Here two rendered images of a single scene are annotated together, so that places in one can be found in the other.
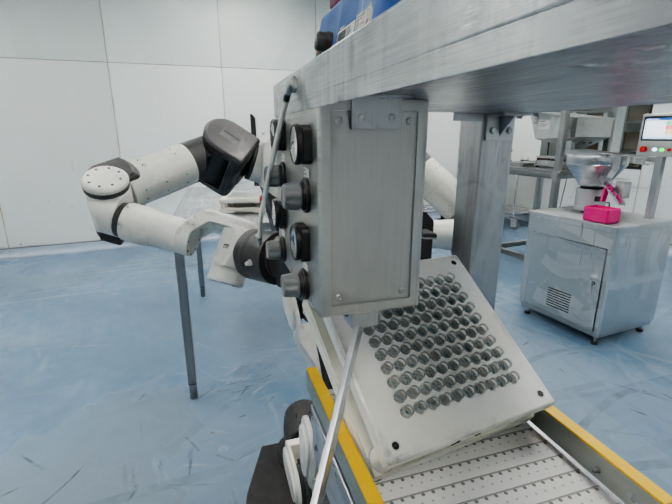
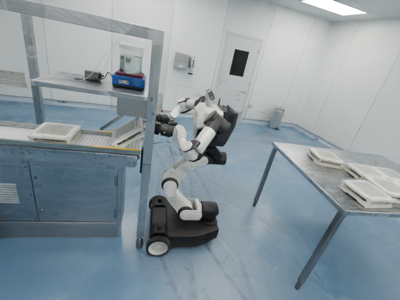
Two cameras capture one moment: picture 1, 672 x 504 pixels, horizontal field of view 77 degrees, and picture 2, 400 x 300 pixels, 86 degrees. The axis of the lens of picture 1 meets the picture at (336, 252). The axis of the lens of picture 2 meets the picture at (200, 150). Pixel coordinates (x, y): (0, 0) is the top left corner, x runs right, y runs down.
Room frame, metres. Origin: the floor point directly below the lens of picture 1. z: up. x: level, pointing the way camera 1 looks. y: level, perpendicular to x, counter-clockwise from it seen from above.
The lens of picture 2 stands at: (1.12, -1.54, 1.64)
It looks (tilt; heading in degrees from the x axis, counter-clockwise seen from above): 25 degrees down; 93
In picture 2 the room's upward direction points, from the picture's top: 12 degrees clockwise
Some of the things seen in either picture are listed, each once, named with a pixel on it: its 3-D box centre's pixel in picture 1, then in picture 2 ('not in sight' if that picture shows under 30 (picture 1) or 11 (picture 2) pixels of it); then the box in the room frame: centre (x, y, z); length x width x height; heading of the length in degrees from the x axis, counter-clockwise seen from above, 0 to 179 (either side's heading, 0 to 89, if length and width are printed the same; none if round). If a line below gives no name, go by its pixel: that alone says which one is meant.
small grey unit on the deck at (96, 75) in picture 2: not in sight; (94, 75); (0.27, -0.15, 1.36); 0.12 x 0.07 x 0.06; 17
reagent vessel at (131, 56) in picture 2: not in sight; (131, 57); (0.49, -0.10, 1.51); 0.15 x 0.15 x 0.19
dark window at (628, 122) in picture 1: (595, 121); not in sight; (5.55, -3.26, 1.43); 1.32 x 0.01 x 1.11; 24
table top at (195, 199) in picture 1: (272, 201); (368, 175); (2.65, 0.40, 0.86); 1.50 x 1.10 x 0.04; 15
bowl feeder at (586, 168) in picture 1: (601, 184); not in sight; (2.78, -1.75, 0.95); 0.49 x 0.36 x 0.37; 24
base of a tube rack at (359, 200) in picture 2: not in sight; (363, 195); (2.33, -0.08, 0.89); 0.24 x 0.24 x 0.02; 20
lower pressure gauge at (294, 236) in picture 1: (299, 241); not in sight; (0.41, 0.04, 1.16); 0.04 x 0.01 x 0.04; 17
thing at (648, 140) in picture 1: (655, 167); not in sight; (2.59, -1.93, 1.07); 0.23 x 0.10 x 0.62; 24
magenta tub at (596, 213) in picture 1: (601, 214); not in sight; (2.50, -1.60, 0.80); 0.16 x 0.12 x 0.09; 24
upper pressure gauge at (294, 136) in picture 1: (300, 144); not in sight; (0.40, 0.03, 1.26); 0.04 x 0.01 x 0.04; 17
